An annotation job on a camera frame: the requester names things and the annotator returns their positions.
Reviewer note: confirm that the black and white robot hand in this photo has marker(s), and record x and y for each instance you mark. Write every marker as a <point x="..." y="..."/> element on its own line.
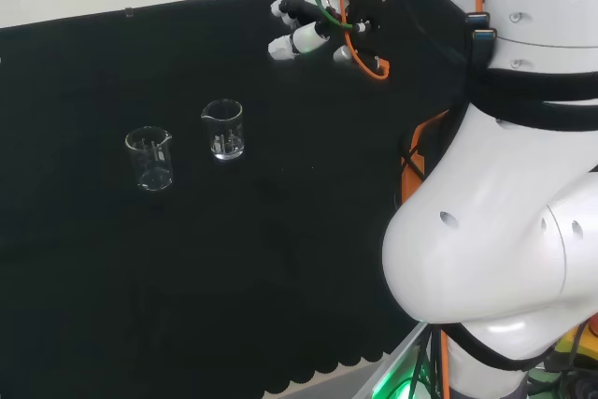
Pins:
<point x="306" y="37"/>

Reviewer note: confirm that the small clear glass beaker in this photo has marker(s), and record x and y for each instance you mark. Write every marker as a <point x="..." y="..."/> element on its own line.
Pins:
<point x="223" y="135"/>

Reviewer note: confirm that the large clear glass beaker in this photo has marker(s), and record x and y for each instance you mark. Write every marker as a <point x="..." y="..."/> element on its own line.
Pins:
<point x="150" y="165"/>

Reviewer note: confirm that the clear tape piece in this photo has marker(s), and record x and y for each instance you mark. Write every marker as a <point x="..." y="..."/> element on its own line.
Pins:
<point x="129" y="12"/>

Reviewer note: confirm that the black bench cloth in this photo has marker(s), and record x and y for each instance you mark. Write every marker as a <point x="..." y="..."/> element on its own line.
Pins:
<point x="233" y="231"/>

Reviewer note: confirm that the yellow stop button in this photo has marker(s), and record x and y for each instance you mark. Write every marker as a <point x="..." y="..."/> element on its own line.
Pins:
<point x="572" y="340"/>

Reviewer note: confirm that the grey metal base plate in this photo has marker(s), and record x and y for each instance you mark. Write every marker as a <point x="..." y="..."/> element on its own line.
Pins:
<point x="388" y="371"/>

